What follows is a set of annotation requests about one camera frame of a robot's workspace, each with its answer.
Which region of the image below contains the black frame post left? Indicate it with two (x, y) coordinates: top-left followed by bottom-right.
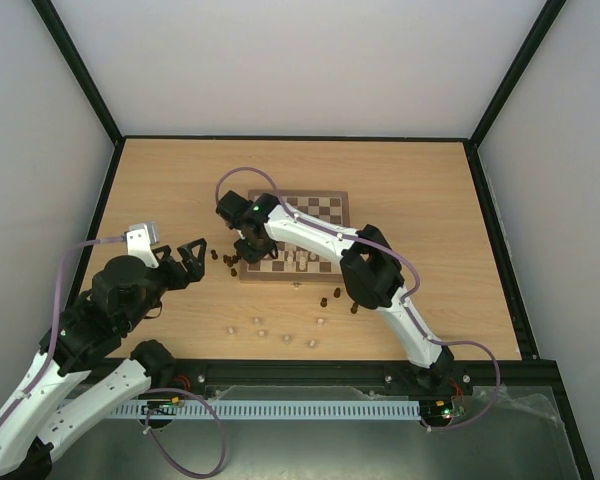
(31, 0), (124, 146)

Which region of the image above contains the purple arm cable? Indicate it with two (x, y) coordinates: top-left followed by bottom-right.
(214, 166), (502, 433)
(0, 234), (131, 456)

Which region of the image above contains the wooden chess board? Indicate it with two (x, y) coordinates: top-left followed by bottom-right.
(238, 189), (350, 284)

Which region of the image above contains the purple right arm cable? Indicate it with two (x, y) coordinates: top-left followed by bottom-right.
(214, 166), (502, 433)

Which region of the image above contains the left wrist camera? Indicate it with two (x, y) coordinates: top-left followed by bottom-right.
(124, 221), (160, 268)

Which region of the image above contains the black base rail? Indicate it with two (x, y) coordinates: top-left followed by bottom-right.
(175, 359), (565, 396)

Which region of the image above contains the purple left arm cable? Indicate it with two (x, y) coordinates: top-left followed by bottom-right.
(0, 234), (131, 456)

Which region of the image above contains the black frame post right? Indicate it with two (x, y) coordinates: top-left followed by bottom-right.
(469, 0), (567, 146)

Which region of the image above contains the white slotted cable duct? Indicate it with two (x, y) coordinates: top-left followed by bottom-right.
(108, 400), (421, 421)

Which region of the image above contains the black frame post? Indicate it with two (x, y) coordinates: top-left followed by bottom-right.
(31, 0), (124, 146)
(469, 0), (567, 146)

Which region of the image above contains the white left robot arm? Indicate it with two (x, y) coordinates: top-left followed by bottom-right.
(0, 231), (207, 479)

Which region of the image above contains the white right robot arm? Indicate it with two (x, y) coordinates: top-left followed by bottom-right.
(216, 190), (454, 392)

